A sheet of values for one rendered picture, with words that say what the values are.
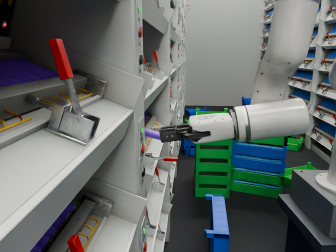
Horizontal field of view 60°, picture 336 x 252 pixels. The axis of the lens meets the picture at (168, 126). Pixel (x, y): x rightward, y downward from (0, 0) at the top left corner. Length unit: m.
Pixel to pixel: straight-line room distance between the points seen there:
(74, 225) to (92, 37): 0.27
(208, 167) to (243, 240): 0.46
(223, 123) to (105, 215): 0.32
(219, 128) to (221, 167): 1.06
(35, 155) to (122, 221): 0.31
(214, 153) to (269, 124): 1.02
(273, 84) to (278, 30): 0.15
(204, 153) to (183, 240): 0.51
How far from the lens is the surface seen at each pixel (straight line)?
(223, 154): 1.68
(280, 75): 0.76
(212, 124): 0.65
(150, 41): 1.15
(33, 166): 0.22
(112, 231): 0.49
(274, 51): 0.69
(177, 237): 1.43
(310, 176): 1.18
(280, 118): 0.68
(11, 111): 0.29
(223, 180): 1.74
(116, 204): 0.51
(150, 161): 0.74
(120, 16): 0.45
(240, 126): 0.67
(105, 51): 0.46
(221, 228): 1.14
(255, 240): 1.47
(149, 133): 0.70
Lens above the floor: 0.82
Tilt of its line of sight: 14 degrees down
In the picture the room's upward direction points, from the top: straight up
